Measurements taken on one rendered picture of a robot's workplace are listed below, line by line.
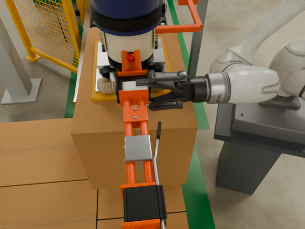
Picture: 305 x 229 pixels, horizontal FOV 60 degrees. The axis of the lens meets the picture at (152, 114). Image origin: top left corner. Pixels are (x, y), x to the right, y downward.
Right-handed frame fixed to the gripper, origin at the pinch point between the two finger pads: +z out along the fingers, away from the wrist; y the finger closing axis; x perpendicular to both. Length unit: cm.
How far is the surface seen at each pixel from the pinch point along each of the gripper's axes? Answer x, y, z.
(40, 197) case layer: 1, 65, 48
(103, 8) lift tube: 19.3, -15.6, 6.9
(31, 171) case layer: 15, 65, 54
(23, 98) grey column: 119, 118, 100
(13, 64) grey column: 123, 83, 95
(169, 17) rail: 141, 61, -32
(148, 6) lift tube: 19.0, -15.7, -5.9
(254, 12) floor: 245, 121, -157
